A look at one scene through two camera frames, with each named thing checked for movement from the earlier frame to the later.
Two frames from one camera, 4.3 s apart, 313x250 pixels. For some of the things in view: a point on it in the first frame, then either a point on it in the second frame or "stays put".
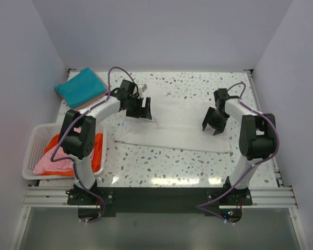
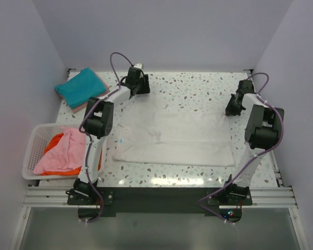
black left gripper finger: (136, 113) -> (136, 90)
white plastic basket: (38, 136) stays put
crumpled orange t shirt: (96, 159) stays put
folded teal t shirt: (84, 86) stays put
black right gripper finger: (207, 118) -> (230, 109)
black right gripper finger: (219, 129) -> (237, 112)
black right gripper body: (218, 118) -> (238, 107)
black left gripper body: (134, 103) -> (140, 84)
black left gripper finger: (147, 114) -> (146, 88)
